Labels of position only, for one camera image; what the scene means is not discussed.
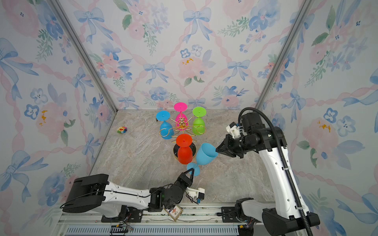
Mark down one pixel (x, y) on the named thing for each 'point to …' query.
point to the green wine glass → (199, 124)
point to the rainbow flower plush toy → (121, 130)
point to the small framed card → (174, 212)
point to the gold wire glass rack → (183, 133)
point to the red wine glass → (185, 154)
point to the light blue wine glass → (205, 153)
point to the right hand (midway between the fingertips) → (218, 149)
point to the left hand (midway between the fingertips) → (191, 166)
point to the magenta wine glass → (181, 121)
